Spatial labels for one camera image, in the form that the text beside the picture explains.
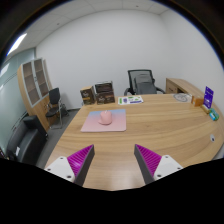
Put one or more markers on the rectangular ceiling light panel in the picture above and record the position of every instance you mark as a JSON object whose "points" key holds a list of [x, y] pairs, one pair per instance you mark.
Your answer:
{"points": [[16, 44]]}

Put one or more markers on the white printed paper sheet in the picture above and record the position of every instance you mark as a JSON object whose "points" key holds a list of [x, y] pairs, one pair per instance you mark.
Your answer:
{"points": [[130, 100]]}

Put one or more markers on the black leather sofa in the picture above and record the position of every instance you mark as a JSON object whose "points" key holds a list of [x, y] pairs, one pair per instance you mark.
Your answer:
{"points": [[28, 140]]}

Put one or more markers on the small brown cardboard box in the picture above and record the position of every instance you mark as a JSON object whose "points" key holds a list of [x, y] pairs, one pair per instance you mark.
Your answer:
{"points": [[87, 96]]}

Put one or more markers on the wooden glass-door shelf cabinet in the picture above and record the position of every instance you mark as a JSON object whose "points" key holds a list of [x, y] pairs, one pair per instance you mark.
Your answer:
{"points": [[26, 93]]}

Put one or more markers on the small white table grommet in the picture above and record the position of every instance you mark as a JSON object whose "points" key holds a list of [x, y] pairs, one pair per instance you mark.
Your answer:
{"points": [[212, 137]]}

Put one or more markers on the wide brown printed box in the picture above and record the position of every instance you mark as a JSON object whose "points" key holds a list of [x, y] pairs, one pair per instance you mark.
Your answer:
{"points": [[105, 98]]}

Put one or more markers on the wooden side desk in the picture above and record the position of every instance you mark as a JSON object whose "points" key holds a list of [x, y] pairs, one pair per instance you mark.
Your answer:
{"points": [[181, 85]]}

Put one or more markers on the green tissue packet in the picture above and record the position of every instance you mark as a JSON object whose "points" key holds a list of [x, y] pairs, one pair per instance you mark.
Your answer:
{"points": [[213, 114]]}

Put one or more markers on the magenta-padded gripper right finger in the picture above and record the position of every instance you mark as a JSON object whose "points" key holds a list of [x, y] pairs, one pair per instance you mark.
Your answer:
{"points": [[166, 165]]}

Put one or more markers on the pink computer mouse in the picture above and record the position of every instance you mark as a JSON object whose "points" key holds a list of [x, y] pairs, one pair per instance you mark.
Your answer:
{"points": [[105, 118]]}

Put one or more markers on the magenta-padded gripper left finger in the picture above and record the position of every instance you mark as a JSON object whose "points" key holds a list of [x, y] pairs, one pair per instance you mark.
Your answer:
{"points": [[59, 166]]}

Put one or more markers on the round white patterned disc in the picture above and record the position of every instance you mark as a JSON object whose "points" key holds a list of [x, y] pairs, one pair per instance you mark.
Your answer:
{"points": [[182, 97]]}

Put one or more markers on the black mesh office chair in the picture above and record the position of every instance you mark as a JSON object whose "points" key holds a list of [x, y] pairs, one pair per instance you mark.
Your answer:
{"points": [[144, 82]]}

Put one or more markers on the black metal-legged visitor chair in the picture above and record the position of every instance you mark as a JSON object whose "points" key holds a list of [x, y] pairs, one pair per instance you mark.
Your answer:
{"points": [[55, 96]]}

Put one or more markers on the pink and blue mouse pad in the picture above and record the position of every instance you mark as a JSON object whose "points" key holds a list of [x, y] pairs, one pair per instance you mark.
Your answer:
{"points": [[118, 125]]}

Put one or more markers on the purple standing sign card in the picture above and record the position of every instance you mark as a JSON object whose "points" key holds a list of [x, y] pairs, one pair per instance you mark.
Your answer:
{"points": [[208, 96]]}

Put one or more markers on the small wooden block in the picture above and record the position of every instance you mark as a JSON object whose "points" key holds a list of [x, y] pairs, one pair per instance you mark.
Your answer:
{"points": [[197, 101]]}

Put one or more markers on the dark brown open box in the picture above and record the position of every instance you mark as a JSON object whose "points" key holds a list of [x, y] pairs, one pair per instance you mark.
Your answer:
{"points": [[104, 87]]}

